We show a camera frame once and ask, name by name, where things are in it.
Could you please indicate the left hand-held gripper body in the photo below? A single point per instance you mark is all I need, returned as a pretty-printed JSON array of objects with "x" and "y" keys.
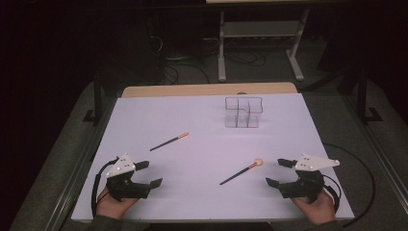
[{"x": 128, "y": 189}]

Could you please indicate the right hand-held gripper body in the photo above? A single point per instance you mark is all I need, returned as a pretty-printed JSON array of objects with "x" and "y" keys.
[{"x": 304, "y": 187}]

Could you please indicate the round-tip makeup brush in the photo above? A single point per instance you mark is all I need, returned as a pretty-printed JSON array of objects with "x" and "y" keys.
[{"x": 239, "y": 174}]

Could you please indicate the thin flat-tip makeup brush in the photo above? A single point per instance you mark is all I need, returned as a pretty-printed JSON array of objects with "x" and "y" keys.
[{"x": 170, "y": 141}]

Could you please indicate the clear acrylic organizer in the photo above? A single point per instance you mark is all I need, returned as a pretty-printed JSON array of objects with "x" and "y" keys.
[{"x": 243, "y": 121}]

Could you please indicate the person's left hand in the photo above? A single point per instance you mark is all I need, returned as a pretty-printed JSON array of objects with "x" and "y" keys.
[{"x": 112, "y": 207}]

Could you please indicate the person's right hand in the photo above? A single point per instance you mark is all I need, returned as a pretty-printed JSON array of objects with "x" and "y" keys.
[{"x": 317, "y": 211}]

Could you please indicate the white table board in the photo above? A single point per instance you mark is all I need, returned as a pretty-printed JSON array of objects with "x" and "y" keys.
[{"x": 198, "y": 166}]

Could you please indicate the black metal stand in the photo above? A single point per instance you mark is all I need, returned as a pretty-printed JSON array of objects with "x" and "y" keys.
[
  {"x": 97, "y": 96},
  {"x": 362, "y": 96}
]

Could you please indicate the silver frame rail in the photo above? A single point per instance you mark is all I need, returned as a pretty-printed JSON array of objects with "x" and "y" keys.
[
  {"x": 378, "y": 154},
  {"x": 75, "y": 179}
]

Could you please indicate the white metal desk frame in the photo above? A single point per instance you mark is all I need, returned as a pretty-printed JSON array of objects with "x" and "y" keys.
[{"x": 221, "y": 48}]

